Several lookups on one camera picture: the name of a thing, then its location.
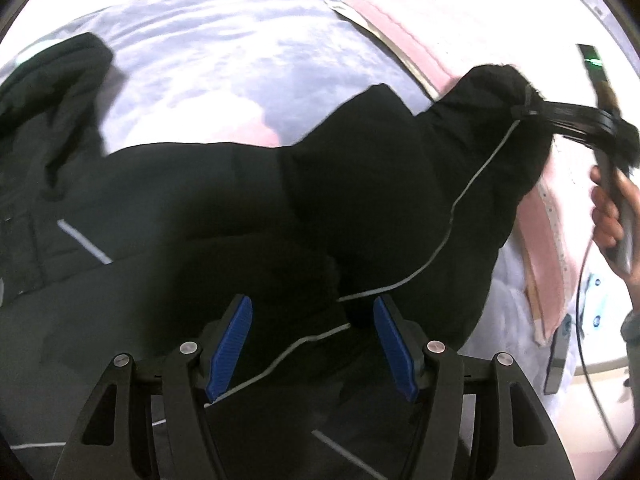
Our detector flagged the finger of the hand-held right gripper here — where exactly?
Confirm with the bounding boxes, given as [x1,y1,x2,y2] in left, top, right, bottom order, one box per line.
[511,94,622,148]

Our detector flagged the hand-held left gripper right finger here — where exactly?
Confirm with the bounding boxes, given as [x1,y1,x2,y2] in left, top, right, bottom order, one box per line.
[373,295,567,480]

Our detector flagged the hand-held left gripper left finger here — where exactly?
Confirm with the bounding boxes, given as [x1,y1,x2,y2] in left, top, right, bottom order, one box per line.
[52,295,253,480]

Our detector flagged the black jacket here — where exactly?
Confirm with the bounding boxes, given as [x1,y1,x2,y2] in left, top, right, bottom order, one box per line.
[0,32,557,480]

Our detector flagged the person's right forearm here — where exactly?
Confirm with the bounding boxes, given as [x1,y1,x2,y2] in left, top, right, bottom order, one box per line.
[619,267,640,363]

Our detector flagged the person's right hand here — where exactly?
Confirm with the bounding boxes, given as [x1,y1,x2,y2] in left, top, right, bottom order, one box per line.
[589,164,632,277]

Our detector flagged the pink quilt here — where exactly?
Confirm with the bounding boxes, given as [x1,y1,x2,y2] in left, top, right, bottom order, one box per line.
[325,0,596,347]

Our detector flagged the dark flat device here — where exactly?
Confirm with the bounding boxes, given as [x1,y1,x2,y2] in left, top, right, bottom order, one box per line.
[543,314,573,396]

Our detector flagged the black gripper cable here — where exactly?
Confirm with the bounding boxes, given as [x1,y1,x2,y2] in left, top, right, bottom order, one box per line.
[575,237,623,453]

